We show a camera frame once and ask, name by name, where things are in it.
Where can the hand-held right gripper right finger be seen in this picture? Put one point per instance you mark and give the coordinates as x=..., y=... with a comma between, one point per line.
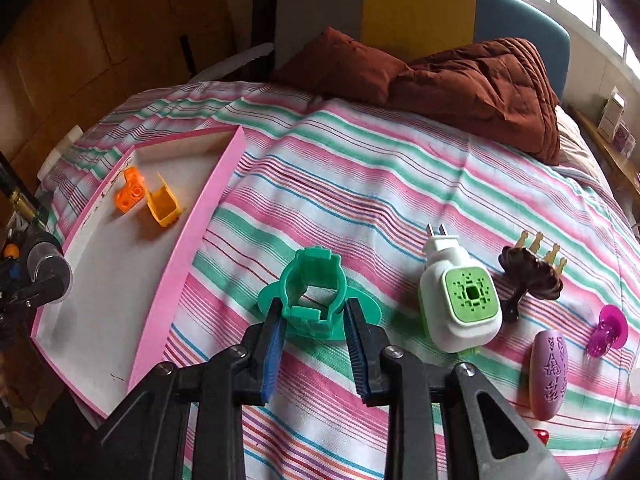
x=357, y=355

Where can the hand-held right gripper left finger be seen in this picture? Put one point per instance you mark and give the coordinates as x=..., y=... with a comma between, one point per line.
x=272, y=355

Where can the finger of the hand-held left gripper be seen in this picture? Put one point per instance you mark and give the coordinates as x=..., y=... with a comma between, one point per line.
x=25, y=296

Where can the black cylindrical jar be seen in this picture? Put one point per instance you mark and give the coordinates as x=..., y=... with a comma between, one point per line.
x=47, y=262

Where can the green plastic holder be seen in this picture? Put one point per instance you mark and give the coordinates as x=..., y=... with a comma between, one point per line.
x=310, y=290

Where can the pink shallow cardboard box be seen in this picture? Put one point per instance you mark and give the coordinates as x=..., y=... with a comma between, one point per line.
x=100, y=285

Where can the white green plug-in repeller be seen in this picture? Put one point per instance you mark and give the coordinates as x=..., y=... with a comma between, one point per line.
x=457, y=300

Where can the orange toy block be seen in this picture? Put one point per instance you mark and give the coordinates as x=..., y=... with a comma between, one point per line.
x=129, y=191

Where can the yellow-orange plastic clip holder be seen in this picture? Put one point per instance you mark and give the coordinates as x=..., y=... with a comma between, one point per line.
x=164, y=206

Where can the brown wooden scalp massager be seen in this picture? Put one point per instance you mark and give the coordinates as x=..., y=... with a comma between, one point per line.
x=530, y=270

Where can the blue small toy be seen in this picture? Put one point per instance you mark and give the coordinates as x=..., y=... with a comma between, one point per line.
x=16, y=271

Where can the orange fruit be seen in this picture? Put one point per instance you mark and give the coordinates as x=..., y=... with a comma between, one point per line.
x=11, y=251

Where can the golden bottle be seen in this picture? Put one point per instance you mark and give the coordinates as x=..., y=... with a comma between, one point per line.
x=17, y=195

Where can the striped bed sheet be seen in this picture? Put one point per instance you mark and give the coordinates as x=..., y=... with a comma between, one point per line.
x=350, y=185

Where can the small red plastic item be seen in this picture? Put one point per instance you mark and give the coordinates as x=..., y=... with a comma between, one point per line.
x=540, y=436

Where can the magenta plastic pacifier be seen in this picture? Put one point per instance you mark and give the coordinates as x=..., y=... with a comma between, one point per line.
x=607, y=332

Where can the wooden wardrobe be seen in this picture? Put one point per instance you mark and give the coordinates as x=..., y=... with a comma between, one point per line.
x=75, y=50

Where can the orange plastic toy piece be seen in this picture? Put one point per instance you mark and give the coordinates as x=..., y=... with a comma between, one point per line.
x=625, y=447

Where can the brown pillow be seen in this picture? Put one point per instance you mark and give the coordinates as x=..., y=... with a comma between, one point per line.
x=340, y=67

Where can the brown quilt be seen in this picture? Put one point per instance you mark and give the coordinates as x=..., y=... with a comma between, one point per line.
x=490, y=90

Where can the white curved plastic object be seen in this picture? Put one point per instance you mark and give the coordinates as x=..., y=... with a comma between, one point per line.
x=235, y=60

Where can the wooden bedside ledge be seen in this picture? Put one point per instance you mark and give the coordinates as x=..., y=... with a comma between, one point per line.
x=615, y=167

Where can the purple small packet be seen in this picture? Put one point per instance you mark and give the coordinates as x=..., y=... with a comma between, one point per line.
x=625, y=137

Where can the grey yellow blue headboard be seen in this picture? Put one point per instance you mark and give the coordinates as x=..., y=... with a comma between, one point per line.
x=415, y=10

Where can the white small box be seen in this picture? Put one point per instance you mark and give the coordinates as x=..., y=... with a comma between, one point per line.
x=612, y=110

